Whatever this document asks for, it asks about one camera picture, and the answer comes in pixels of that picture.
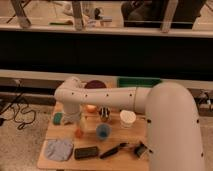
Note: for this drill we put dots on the white paper cup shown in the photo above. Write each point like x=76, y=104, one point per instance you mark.
x=127, y=118

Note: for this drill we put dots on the blue plastic cup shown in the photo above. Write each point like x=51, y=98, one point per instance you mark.
x=103, y=131

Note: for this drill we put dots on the blue grey cloth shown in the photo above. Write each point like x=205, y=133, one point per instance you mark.
x=58, y=149

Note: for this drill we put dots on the purple bowl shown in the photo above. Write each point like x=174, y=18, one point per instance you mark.
x=95, y=84

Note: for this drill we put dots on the small black brush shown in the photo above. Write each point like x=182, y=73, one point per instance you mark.
x=140, y=149

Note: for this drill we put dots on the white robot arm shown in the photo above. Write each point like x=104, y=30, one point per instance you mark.
x=173, y=129

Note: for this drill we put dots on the teal sponge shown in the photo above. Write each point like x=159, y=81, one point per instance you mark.
x=57, y=118

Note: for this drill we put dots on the green plastic tray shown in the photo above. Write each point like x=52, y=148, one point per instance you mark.
x=137, y=82

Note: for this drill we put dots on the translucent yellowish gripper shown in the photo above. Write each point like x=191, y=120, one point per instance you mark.
x=82, y=124

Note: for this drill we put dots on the wooden board table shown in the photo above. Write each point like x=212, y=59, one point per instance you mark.
x=113, y=163

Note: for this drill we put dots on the yellow round fruit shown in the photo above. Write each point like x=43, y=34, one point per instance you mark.
x=91, y=108

